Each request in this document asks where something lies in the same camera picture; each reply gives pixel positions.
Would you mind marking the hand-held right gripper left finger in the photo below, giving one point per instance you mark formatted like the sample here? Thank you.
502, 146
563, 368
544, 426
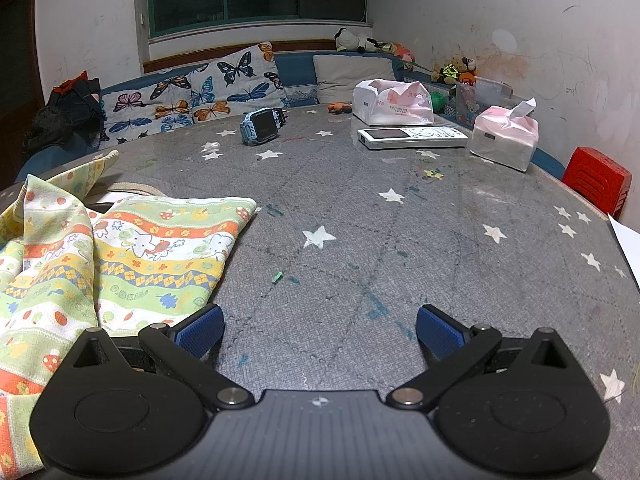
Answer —
200, 331

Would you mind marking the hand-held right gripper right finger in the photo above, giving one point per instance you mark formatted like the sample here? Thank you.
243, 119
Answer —
439, 329

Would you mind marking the pastel striped printed garment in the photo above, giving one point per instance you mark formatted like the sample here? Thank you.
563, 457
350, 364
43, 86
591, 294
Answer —
150, 250

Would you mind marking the black and red clothes pile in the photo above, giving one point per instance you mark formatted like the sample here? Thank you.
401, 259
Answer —
65, 110

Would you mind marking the grey star-patterned mat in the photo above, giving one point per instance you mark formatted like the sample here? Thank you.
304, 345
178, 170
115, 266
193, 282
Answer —
360, 200

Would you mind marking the white remote control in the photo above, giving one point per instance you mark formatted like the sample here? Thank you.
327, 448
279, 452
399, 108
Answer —
410, 137

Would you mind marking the pink tissue pack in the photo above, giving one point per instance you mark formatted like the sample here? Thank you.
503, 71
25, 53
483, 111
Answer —
502, 137

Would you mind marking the white paper sheet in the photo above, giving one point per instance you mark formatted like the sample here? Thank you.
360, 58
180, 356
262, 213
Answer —
627, 245

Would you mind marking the blue tape roll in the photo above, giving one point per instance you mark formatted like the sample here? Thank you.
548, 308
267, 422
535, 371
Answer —
260, 126

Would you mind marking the red box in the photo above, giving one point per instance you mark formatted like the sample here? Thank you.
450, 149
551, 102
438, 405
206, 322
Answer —
595, 180

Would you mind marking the green ball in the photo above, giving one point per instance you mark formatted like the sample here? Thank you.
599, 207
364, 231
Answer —
438, 102

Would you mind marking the white and pink plastic bag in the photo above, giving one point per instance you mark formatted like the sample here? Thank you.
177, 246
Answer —
395, 105

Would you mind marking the butterfly print pillow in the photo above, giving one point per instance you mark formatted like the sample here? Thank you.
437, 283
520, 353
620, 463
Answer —
145, 107
240, 82

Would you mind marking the clear plastic storage box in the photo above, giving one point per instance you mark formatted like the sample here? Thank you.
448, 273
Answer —
487, 95

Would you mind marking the small orange toy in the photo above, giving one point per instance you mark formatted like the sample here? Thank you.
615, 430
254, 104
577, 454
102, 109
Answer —
340, 107

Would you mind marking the brown teddy bear plush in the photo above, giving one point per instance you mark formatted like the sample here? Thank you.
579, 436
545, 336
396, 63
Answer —
455, 71

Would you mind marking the grey pillow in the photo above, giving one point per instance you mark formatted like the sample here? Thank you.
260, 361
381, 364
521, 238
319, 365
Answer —
350, 77

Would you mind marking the blue cushioned bench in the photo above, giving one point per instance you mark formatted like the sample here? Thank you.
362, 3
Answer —
295, 67

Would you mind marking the colourful plush toy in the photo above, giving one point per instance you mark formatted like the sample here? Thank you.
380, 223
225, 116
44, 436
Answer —
397, 50

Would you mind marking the black and white plush toy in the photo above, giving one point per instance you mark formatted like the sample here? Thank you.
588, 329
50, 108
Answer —
352, 40

